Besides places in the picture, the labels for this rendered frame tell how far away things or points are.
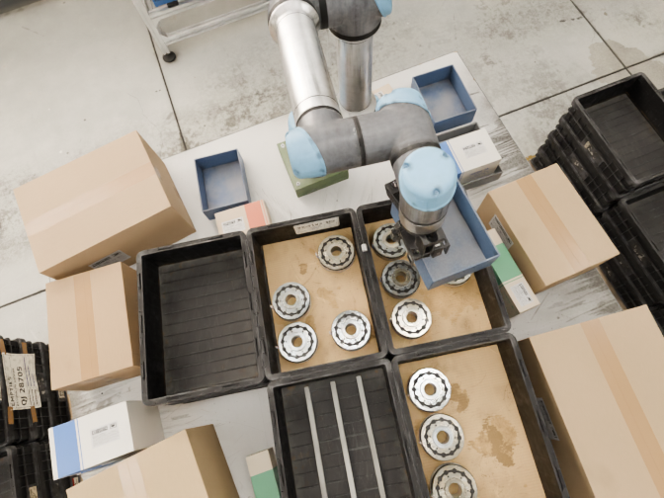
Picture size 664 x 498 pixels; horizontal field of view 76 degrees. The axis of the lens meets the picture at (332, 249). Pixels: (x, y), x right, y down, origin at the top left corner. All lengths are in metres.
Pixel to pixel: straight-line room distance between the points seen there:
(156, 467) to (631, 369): 1.13
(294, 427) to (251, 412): 0.20
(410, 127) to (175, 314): 0.87
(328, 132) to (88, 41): 2.79
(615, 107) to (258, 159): 1.42
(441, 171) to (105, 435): 1.02
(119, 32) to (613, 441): 3.16
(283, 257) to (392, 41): 1.84
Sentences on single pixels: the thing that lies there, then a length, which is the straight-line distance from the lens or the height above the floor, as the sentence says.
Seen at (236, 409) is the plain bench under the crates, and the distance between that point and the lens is 1.32.
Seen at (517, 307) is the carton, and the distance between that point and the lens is 1.24.
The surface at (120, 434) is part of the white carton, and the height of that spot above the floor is 0.88.
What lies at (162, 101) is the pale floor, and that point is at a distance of 2.78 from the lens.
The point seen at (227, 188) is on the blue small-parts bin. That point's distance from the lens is 1.49.
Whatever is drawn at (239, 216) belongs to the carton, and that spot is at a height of 0.78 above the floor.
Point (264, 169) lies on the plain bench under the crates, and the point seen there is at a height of 0.70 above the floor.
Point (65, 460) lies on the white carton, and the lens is 1.31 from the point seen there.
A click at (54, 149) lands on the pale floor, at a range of 2.92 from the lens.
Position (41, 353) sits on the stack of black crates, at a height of 0.27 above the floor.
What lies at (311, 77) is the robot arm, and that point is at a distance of 0.72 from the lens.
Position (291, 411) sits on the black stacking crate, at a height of 0.83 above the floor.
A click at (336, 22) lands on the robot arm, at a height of 1.33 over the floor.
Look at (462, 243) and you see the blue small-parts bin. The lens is 0.98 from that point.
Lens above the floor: 1.97
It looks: 71 degrees down
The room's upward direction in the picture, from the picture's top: 12 degrees counter-clockwise
